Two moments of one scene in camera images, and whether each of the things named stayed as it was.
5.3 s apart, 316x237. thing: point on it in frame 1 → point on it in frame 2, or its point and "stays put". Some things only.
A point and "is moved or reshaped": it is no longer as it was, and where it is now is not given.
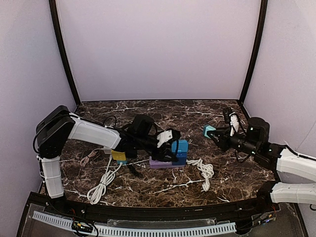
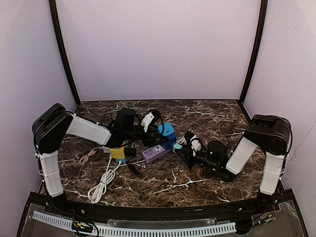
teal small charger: (207, 128) → (175, 146)
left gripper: (167, 150) → (153, 132)
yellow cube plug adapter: (118, 155) stays put
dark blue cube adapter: (181, 157) is moved or reshaped
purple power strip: (156, 164) is moved or reshaped
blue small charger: (179, 146) is moved or reshaped
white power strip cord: (95, 194) stays put
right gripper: (224, 140) → (188, 151)
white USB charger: (107, 151) stays put
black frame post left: (56, 22) stays put
